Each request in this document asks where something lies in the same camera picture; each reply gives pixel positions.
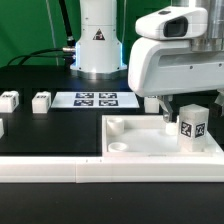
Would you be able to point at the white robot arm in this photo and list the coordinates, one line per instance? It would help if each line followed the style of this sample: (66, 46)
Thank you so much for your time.
(99, 52)

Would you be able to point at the white block left edge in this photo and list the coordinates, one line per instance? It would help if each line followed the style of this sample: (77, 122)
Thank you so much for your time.
(1, 128)

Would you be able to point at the white L-shaped obstacle fence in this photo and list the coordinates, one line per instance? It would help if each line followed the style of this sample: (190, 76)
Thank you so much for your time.
(112, 169)

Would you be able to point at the white square table top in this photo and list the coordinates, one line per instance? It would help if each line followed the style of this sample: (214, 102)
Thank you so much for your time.
(146, 136)

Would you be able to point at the white base marker plate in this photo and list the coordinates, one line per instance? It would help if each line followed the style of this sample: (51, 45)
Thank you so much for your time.
(95, 100)

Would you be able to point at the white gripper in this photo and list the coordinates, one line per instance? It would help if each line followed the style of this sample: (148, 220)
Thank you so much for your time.
(165, 68)

